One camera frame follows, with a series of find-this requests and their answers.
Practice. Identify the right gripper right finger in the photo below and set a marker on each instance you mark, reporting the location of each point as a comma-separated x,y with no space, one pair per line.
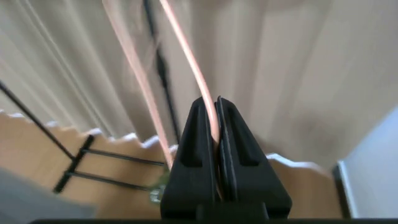
248,183

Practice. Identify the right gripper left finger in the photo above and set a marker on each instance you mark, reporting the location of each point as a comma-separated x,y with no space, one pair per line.
192,183

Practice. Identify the pink clothes hanger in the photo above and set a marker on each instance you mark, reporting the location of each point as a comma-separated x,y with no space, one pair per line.
199,74

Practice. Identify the black clothes rack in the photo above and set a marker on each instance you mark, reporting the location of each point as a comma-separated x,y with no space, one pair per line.
74,161

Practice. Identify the green printed garment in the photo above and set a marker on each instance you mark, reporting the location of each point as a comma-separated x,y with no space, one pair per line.
158,193

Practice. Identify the beige curtain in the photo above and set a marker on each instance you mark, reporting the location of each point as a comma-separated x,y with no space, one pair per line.
280,77

